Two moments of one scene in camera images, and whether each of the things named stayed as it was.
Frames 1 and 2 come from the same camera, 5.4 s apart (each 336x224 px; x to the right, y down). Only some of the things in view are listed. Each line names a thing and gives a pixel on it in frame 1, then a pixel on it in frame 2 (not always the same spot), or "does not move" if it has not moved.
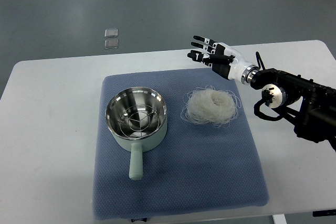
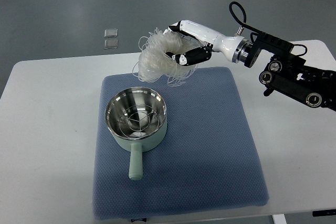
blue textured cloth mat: (193, 167) does not move
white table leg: (279, 219) does not move
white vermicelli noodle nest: (208, 105) to (153, 65)
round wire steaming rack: (139, 120) does not move
